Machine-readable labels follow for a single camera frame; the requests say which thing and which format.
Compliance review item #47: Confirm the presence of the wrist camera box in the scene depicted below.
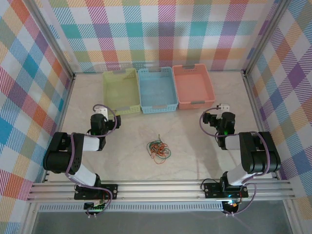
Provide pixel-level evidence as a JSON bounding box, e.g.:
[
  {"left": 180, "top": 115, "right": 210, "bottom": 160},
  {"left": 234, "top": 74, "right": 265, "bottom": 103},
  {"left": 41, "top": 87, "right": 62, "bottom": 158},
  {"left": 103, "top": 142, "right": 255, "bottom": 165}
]
[
  {"left": 94, "top": 107, "right": 108, "bottom": 120},
  {"left": 216, "top": 103, "right": 231, "bottom": 113}
]

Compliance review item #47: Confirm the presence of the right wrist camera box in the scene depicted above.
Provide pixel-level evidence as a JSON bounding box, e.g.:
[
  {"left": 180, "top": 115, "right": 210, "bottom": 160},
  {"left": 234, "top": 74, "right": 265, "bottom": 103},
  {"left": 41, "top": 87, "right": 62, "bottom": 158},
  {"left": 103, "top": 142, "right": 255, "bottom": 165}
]
[{"left": 216, "top": 103, "right": 231, "bottom": 113}]

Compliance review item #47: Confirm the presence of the green cable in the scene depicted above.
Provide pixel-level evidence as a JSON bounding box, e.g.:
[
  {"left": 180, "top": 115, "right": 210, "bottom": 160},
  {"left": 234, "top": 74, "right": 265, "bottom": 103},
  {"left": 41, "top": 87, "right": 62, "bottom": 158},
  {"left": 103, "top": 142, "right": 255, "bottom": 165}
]
[{"left": 146, "top": 140, "right": 172, "bottom": 159}]

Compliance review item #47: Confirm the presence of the blue plastic basket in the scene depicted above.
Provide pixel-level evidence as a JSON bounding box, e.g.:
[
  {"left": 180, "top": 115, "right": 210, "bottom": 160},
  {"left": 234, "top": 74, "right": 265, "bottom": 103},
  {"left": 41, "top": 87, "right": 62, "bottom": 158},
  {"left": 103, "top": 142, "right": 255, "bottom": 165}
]
[{"left": 137, "top": 67, "right": 178, "bottom": 115}]

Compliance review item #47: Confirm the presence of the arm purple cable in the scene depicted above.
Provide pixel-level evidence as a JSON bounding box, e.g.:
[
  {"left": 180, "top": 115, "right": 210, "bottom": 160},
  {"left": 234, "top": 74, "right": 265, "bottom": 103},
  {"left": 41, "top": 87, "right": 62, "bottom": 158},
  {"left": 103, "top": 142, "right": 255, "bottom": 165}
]
[
  {"left": 199, "top": 109, "right": 270, "bottom": 216},
  {"left": 65, "top": 104, "right": 122, "bottom": 216}
]

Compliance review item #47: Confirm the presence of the slotted grey cable duct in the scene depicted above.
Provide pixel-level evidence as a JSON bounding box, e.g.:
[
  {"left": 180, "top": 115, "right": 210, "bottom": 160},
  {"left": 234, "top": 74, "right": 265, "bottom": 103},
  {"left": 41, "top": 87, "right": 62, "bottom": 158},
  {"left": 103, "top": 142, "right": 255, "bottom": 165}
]
[{"left": 38, "top": 201, "right": 225, "bottom": 213}]

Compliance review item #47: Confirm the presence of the aluminium side rail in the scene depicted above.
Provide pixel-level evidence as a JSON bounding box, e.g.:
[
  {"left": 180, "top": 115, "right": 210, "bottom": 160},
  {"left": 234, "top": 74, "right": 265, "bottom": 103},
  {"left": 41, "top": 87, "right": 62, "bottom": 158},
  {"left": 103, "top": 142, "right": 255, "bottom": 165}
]
[
  {"left": 42, "top": 73, "right": 77, "bottom": 183},
  {"left": 242, "top": 70, "right": 280, "bottom": 180}
]

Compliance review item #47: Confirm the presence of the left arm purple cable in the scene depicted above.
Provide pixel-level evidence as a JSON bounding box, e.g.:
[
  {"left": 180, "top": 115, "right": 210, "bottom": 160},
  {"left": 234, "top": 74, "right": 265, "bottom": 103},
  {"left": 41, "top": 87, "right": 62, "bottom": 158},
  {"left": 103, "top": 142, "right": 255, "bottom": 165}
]
[{"left": 65, "top": 104, "right": 122, "bottom": 216}]

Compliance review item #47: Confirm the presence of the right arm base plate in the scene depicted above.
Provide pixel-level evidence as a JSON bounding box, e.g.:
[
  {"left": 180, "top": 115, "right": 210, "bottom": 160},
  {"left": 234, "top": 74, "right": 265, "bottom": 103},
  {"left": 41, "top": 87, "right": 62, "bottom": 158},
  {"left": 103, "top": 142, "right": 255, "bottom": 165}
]
[{"left": 203, "top": 181, "right": 249, "bottom": 199}]

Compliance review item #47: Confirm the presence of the aluminium mounting rail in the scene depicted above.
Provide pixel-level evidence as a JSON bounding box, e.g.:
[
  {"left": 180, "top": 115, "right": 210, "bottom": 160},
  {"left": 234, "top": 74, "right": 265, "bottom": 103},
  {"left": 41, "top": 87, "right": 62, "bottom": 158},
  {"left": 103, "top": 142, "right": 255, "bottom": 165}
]
[{"left": 26, "top": 179, "right": 296, "bottom": 202}]

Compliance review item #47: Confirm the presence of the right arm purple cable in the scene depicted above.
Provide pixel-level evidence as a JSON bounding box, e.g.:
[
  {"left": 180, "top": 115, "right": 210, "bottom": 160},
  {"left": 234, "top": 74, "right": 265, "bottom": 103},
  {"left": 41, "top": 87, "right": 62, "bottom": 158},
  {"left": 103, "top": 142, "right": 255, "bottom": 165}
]
[{"left": 199, "top": 109, "right": 270, "bottom": 216}]

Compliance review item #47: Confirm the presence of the aluminium frame post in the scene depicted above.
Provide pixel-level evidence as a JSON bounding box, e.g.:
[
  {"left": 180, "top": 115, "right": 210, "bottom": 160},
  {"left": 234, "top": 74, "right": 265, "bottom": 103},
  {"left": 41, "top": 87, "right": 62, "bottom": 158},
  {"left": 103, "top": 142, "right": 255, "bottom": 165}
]
[
  {"left": 243, "top": 0, "right": 292, "bottom": 76},
  {"left": 26, "top": 0, "right": 76, "bottom": 78}
]

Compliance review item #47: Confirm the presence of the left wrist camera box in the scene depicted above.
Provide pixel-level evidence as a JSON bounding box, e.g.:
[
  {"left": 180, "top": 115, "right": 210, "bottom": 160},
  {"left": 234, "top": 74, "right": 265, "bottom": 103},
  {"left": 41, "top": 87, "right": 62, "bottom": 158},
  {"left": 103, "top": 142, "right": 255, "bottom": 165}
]
[{"left": 94, "top": 107, "right": 108, "bottom": 120}]

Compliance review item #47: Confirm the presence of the green plastic basket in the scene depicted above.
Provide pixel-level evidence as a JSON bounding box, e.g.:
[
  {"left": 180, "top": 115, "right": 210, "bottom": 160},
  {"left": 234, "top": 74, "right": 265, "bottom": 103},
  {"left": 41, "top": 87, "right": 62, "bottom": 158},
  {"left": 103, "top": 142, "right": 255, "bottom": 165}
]
[{"left": 102, "top": 68, "right": 141, "bottom": 116}]

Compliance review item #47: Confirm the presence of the orange plastic basket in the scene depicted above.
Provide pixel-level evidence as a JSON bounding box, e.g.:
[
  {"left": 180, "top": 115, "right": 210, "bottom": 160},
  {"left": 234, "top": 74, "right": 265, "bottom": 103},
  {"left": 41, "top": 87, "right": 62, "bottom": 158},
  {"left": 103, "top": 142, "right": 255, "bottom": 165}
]
[{"left": 172, "top": 63, "right": 216, "bottom": 110}]

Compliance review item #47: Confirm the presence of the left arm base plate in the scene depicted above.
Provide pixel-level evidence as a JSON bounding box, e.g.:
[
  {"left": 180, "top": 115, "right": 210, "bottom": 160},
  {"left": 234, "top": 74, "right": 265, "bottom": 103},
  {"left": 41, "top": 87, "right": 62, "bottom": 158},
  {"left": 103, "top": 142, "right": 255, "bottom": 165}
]
[{"left": 74, "top": 184, "right": 118, "bottom": 201}]

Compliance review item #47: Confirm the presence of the orange cable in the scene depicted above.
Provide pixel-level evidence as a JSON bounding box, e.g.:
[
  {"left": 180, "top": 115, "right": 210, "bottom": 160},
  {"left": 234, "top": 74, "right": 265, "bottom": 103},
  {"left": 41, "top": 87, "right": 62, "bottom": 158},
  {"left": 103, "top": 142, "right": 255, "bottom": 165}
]
[{"left": 149, "top": 142, "right": 171, "bottom": 165}]

